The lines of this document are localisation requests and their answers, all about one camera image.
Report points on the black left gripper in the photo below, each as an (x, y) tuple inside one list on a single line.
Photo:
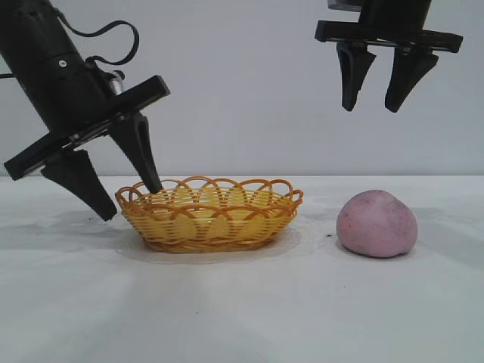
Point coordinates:
[(64, 87)]

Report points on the yellow woven plastic basket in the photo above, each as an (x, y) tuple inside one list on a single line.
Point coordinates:
[(211, 230)]

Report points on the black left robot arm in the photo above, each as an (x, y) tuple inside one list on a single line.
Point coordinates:
[(26, 22)]

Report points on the pink peach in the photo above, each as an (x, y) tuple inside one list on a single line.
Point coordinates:
[(378, 227)]

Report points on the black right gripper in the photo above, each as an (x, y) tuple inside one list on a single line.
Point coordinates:
[(393, 19)]

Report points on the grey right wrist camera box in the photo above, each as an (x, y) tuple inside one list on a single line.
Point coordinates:
[(344, 4)]

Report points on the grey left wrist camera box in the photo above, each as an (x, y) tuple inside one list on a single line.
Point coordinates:
[(117, 85)]

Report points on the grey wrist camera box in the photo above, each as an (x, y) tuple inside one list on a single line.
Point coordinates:
[(344, 4), (117, 85)]

